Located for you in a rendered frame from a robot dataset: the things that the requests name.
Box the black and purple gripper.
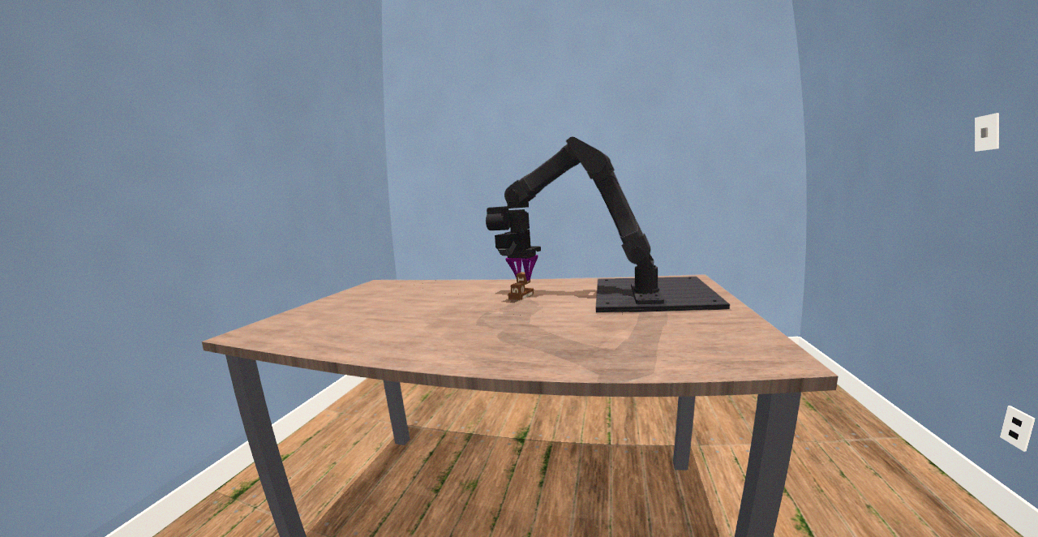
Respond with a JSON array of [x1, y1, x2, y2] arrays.
[[506, 247, 541, 281]]

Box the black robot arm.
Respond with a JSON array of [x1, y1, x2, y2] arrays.
[[486, 137, 664, 304]]

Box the brown wooden tray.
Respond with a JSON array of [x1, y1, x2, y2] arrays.
[[508, 288, 534, 300]]

